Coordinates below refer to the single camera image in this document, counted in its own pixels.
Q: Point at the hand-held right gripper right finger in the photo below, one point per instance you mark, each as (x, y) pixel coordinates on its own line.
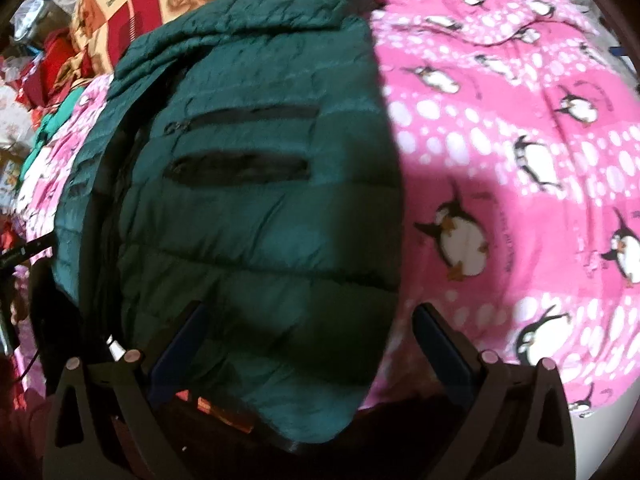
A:
(442, 357)

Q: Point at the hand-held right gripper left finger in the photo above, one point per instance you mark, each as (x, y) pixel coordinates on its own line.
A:
(176, 360)

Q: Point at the dark green puffer jacket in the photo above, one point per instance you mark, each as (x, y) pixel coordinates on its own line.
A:
(250, 210)

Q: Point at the pile of red clothes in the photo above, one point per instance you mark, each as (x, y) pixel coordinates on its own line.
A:
(45, 75)

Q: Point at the teal green garment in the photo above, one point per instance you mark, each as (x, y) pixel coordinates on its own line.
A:
(50, 125)

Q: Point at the pink penguin print blanket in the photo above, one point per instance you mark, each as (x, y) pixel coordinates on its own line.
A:
(500, 160)

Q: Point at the white plastic bag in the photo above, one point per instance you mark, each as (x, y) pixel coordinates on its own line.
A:
(31, 17)

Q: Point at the rose print checkered quilt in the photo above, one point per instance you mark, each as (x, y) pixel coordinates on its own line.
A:
(150, 0)

